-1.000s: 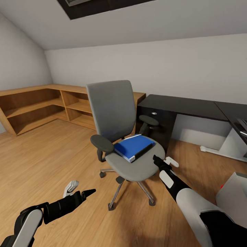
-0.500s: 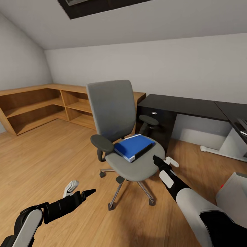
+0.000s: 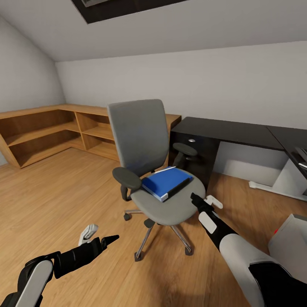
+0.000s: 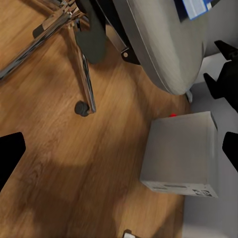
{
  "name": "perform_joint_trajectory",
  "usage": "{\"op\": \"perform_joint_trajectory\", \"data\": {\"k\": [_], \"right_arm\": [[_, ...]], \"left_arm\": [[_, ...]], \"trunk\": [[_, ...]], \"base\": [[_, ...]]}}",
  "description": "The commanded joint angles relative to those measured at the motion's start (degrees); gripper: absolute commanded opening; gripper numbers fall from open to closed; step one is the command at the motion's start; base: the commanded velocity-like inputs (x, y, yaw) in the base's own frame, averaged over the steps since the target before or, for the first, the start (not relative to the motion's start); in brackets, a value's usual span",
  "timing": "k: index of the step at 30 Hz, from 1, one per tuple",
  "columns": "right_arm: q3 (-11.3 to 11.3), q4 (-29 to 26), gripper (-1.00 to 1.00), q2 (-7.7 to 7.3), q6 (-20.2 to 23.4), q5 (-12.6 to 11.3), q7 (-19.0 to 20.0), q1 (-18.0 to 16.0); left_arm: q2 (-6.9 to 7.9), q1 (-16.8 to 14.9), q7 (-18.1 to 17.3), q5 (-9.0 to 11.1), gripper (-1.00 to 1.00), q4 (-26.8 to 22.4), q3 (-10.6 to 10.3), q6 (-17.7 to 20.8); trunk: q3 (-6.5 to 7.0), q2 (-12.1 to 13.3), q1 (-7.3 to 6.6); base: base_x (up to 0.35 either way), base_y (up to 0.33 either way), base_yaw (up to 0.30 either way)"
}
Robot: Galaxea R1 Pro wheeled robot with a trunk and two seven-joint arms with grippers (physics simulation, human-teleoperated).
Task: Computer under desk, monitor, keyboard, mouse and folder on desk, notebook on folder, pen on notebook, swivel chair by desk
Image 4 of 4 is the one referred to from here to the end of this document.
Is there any swivel chair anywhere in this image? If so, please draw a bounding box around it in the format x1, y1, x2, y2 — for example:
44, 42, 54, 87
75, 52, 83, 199
0, 0, 208, 117

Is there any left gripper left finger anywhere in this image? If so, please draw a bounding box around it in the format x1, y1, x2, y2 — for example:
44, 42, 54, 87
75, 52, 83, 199
0, 132, 26, 191

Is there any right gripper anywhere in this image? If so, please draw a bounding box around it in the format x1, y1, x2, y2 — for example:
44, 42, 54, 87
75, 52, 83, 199
203, 41, 238, 108

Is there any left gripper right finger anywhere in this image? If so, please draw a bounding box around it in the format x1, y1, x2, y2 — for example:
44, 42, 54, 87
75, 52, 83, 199
222, 132, 238, 172

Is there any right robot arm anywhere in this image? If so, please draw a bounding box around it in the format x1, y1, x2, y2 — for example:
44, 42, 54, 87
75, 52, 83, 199
203, 41, 238, 113

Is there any folder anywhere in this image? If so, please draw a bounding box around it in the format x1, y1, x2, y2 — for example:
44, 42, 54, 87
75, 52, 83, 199
182, 0, 220, 21

